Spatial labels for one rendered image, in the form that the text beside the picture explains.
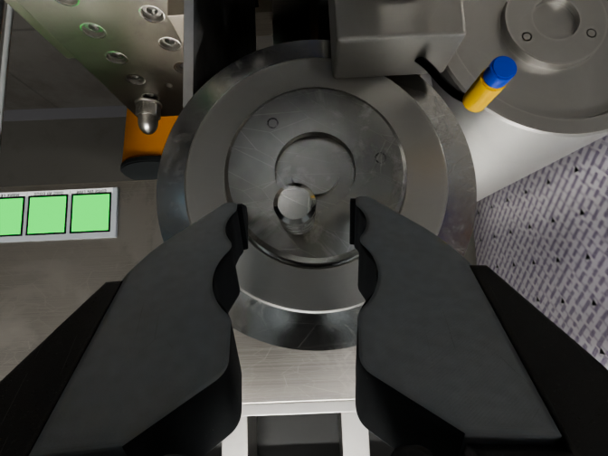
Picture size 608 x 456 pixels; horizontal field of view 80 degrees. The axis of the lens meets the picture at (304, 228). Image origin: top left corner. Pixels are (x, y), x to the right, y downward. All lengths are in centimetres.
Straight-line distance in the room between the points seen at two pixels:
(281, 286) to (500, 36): 16
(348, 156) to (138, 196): 43
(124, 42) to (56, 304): 34
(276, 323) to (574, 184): 23
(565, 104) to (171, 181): 19
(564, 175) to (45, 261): 59
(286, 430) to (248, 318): 45
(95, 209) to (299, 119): 45
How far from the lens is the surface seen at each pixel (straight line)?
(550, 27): 23
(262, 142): 16
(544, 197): 34
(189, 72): 21
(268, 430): 61
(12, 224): 64
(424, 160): 17
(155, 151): 196
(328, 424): 60
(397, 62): 17
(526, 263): 36
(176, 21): 41
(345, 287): 15
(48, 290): 60
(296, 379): 50
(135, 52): 49
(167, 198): 18
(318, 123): 16
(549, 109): 21
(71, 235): 58
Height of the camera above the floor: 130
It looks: 9 degrees down
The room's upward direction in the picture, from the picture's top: 178 degrees clockwise
